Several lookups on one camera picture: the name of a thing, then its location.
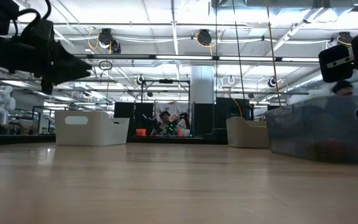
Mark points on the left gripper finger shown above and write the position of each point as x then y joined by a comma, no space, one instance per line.
71,73
70,60

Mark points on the background black robot arm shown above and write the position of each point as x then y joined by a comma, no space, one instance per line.
154,126
183,119

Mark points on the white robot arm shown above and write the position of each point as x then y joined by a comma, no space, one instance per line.
3,102

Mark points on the black overhead light bar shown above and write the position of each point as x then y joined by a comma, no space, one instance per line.
120,56

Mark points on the white plastic basket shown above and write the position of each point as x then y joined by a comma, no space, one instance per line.
89,133

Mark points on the transparent grey plastic basket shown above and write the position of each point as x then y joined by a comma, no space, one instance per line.
291,130

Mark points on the orange box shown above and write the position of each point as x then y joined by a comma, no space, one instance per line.
141,132

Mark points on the person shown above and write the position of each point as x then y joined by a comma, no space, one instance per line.
165,115

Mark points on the beige plastic basket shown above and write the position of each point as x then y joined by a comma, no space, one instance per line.
244,133

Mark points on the black partition panel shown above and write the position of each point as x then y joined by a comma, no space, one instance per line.
228,109

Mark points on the white building column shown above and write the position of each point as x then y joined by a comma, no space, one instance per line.
202,84

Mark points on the black metal stand frame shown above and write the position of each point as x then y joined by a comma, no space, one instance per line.
166,81

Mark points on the black metal table frame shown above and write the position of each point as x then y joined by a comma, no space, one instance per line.
166,140

